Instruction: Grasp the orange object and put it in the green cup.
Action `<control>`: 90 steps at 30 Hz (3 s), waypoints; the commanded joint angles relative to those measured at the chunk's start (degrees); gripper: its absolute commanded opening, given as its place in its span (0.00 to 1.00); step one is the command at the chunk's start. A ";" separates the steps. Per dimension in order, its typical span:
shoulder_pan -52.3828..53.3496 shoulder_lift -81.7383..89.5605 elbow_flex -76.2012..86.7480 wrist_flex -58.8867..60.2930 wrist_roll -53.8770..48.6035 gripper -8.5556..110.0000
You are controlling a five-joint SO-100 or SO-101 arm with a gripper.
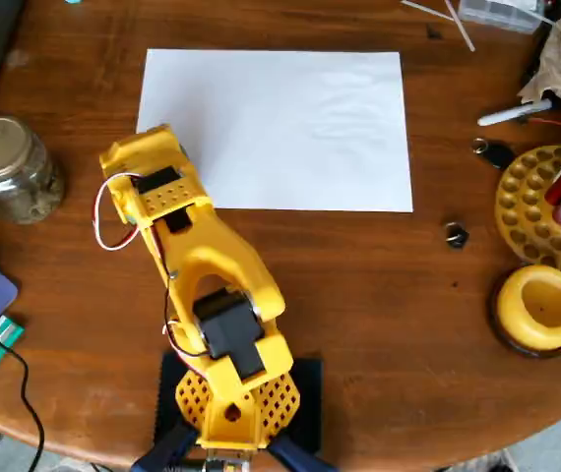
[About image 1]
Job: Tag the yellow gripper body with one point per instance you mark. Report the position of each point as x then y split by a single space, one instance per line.
149 147

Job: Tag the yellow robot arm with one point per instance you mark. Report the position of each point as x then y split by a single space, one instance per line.
211 246

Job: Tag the glass jar with gold lid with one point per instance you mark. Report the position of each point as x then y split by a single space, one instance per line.
2 162

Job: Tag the white paper sheet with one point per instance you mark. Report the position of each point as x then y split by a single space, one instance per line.
310 133

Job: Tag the black base mat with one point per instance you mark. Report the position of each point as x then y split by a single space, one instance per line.
310 393

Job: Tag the blue clamp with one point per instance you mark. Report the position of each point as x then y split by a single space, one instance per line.
295 457
162 450

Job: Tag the thin white stick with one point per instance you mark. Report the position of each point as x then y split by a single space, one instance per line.
428 10

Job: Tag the long white stick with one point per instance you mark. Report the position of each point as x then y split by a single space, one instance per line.
460 24

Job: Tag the black key fob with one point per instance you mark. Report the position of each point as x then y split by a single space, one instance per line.
499 155

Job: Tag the white marker pen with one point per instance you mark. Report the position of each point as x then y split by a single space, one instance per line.
507 115

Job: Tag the clear plastic box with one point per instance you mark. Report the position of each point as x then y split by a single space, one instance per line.
497 15

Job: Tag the yellow round holder tray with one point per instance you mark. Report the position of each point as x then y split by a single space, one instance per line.
521 206

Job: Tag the yellow tape roll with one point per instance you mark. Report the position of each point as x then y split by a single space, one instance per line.
496 324

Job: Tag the yellow hollow candle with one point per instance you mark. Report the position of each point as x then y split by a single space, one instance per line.
512 300

